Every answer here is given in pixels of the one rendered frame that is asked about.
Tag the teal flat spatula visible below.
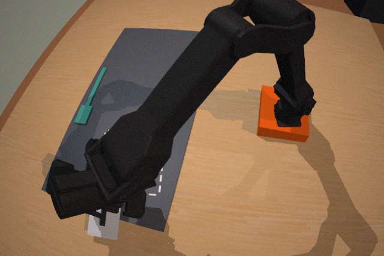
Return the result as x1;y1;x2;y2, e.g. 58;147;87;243
74;67;107;125

